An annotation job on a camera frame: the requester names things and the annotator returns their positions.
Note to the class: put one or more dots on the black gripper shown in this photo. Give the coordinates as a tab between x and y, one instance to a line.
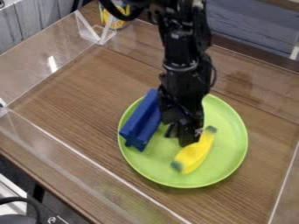
183	88

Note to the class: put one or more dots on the yellow toy banana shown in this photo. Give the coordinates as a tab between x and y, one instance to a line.
191	155

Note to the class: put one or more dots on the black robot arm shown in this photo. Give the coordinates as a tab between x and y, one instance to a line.
183	28

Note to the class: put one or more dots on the green round plate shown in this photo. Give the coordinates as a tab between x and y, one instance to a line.
227	153

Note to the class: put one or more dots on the blue cross-shaped block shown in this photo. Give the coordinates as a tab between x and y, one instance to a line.
143	122

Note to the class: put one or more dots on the yellow labelled tin can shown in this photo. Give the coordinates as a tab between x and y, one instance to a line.
116	24

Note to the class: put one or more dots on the clear acrylic enclosure wall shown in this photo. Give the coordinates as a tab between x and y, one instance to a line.
64	144

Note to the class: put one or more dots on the clear acrylic corner bracket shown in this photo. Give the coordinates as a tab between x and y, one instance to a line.
95	33

